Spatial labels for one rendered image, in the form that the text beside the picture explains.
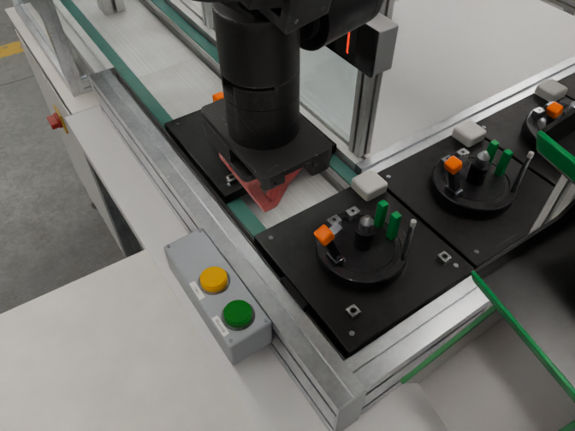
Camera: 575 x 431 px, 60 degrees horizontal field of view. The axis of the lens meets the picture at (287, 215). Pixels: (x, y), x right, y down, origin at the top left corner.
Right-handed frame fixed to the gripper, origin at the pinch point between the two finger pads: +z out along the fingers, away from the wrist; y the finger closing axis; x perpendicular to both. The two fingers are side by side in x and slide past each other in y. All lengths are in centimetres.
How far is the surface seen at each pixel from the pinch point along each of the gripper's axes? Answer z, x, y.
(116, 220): 71, 7, 73
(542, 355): 2.8, -10.4, -23.9
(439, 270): 27.3, -25.6, -4.7
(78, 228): 125, 18, 129
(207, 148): 27.5, -9.9, 38.9
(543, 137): -13.1, -12.2, -15.5
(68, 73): 33, 3, 86
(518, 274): 3.4, -15.6, -17.6
